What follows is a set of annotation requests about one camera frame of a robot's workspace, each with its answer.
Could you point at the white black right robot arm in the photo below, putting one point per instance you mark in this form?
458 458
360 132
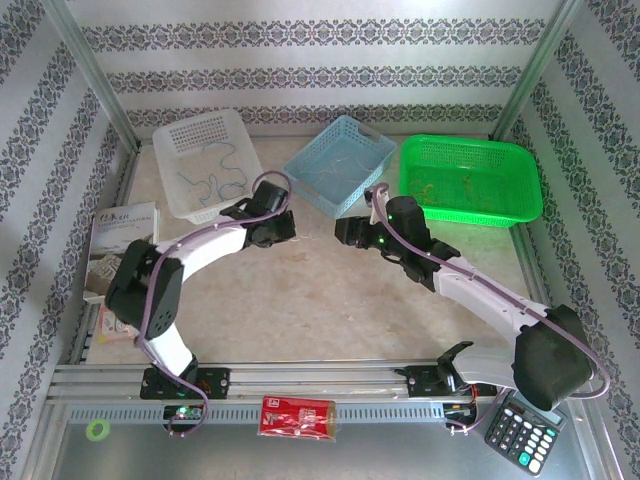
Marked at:
550 360

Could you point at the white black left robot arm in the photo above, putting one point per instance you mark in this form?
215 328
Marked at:
210 250

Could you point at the light blue plastic basket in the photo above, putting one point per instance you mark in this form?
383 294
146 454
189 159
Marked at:
345 145

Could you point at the green plastic mesh basket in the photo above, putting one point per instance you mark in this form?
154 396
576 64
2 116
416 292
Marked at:
510 165

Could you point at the white plastic mesh basket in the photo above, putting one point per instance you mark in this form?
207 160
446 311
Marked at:
160 145

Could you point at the grey photo book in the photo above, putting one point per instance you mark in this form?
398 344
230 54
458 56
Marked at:
120 225

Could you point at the red snack packet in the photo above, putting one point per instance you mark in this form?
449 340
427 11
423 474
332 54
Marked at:
297 417

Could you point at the pink blister package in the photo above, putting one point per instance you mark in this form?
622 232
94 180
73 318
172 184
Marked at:
107 325

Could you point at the black desk calculator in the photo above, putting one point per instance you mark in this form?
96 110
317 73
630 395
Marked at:
525 435

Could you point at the green tape roll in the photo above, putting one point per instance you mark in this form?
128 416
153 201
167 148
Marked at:
89 430

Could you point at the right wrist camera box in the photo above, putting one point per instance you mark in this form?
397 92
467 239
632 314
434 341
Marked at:
378 205

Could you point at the aluminium mounting rail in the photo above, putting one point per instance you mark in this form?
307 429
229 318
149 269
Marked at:
320 375

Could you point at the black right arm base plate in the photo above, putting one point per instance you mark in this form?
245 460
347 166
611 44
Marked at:
425 382

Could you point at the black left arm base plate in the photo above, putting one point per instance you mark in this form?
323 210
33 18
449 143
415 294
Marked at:
215 382

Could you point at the aluminium frame post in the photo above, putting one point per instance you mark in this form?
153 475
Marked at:
535 70
95 75

